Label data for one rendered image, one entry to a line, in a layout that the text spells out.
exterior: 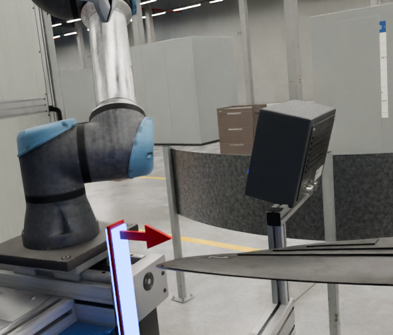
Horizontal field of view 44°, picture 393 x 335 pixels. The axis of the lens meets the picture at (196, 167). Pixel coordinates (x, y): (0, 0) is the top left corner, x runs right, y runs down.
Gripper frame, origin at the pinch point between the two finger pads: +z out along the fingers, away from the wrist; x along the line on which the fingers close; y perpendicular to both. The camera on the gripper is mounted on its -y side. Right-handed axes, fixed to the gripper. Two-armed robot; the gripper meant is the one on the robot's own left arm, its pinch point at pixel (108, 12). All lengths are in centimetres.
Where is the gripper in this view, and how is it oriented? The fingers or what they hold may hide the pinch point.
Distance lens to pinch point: 75.8
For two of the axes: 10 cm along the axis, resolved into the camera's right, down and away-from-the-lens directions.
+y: -9.0, 0.1, 4.3
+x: -4.2, 1.9, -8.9
